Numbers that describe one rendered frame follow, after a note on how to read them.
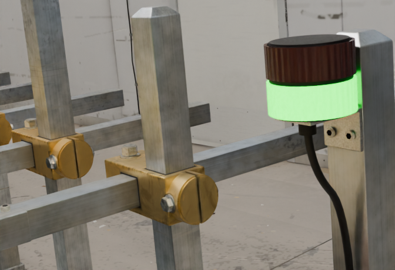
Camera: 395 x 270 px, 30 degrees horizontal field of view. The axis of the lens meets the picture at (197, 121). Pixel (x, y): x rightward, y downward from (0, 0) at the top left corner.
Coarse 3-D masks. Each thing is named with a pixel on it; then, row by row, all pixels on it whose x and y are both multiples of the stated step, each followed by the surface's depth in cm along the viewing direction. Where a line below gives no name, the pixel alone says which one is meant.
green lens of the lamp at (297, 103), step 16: (352, 80) 48; (272, 96) 48; (288, 96) 47; (304, 96) 47; (320, 96) 47; (336, 96) 47; (352, 96) 48; (272, 112) 49; (288, 112) 47; (304, 112) 47; (320, 112) 47; (336, 112) 47; (352, 112) 48
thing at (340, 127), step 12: (300, 36) 51; (312, 36) 50; (324, 36) 49; (336, 36) 49; (348, 36) 48; (276, 84) 48; (288, 84) 47; (300, 84) 47; (312, 84) 47; (324, 84) 47; (360, 108) 50; (276, 120) 50; (324, 120) 47; (336, 120) 52; (348, 120) 51; (360, 120) 50; (300, 132) 49; (312, 132) 49; (324, 132) 53; (336, 132) 52; (348, 132) 51; (360, 132) 50; (312, 144) 50; (324, 144) 53; (336, 144) 52; (348, 144) 52; (360, 144) 51; (312, 156) 50; (312, 168) 50; (324, 180) 51; (336, 204) 52; (348, 240) 53; (348, 252) 53; (348, 264) 53
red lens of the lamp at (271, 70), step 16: (272, 48) 47; (288, 48) 46; (304, 48) 46; (320, 48) 46; (336, 48) 46; (352, 48) 47; (272, 64) 48; (288, 64) 47; (304, 64) 46; (320, 64) 46; (336, 64) 46; (352, 64) 47; (272, 80) 48; (288, 80) 47; (304, 80) 46; (320, 80) 46
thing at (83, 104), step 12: (72, 96) 128; (84, 96) 127; (96, 96) 128; (108, 96) 130; (120, 96) 131; (12, 108) 122; (24, 108) 121; (72, 108) 126; (84, 108) 127; (96, 108) 128; (108, 108) 130; (12, 120) 119; (24, 120) 121
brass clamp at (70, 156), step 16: (32, 144) 94; (48, 144) 91; (64, 144) 90; (80, 144) 91; (48, 160) 90; (64, 160) 90; (80, 160) 91; (48, 176) 92; (64, 176) 91; (80, 176) 92
